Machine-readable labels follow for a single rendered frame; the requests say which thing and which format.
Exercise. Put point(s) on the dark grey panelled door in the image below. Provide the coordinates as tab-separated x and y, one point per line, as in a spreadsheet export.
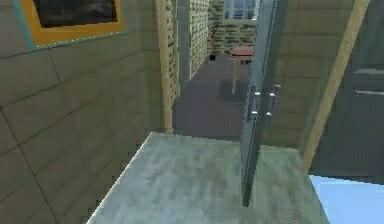
356	100

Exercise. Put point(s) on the grey glass room door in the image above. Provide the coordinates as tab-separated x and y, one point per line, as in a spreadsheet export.
258	60

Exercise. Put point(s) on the small black cube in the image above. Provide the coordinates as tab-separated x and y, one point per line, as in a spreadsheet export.
212	57

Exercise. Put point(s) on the orange framed dark picture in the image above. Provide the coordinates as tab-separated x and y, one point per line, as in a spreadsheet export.
76	26

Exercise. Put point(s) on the red top wooden table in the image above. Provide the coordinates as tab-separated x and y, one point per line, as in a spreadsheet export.
242	52

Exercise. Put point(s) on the white framed window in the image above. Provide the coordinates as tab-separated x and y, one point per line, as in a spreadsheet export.
240	8

